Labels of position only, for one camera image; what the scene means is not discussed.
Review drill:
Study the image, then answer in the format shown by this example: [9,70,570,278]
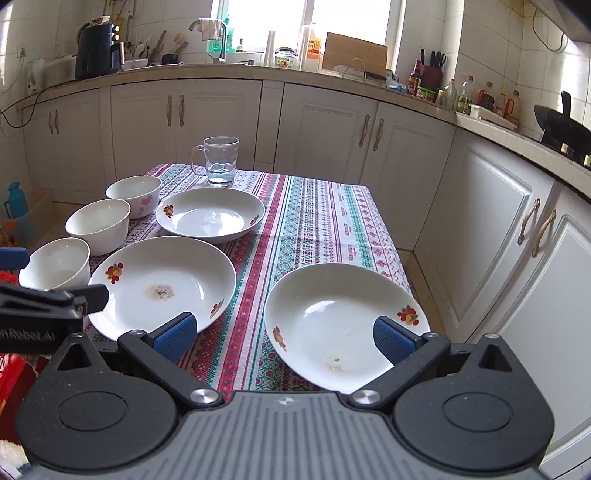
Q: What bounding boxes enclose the white plate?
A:
[89,236,236,340]
[263,263,431,394]
[155,188,266,245]

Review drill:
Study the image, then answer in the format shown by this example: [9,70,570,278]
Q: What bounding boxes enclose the kitchen faucet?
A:
[188,18,228,63]

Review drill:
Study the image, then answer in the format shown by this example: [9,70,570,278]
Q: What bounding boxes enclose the red box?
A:
[0,271,38,439]

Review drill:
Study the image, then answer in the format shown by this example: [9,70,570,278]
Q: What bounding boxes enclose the white bowl pink flowers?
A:
[105,176,161,220]

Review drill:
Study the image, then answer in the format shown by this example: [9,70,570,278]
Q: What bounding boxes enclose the blue thermos jug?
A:
[4,182,29,219]

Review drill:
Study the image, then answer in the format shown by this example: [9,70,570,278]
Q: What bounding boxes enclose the white base cabinets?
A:
[17,77,590,479]

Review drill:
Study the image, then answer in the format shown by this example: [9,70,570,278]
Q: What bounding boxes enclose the striped patterned tablecloth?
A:
[82,162,417,402]

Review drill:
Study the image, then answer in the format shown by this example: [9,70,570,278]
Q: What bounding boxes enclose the clear glass mug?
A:
[190,136,240,187]

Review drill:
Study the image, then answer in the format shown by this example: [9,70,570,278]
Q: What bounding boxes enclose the black air fryer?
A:
[75,16,125,80]

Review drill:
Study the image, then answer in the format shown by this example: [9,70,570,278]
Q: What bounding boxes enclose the black wok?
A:
[534,91,591,165]

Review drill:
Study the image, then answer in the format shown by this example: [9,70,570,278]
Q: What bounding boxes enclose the dark sauce bottle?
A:
[407,59,422,96]

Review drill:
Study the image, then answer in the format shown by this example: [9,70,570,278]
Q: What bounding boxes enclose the knife block with knives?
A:
[420,49,447,91]

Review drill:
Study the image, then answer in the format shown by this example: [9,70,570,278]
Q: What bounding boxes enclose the wooden cutting board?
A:
[322,32,388,77]

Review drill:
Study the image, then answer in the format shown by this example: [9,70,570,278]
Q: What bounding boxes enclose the black cable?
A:
[0,78,61,130]

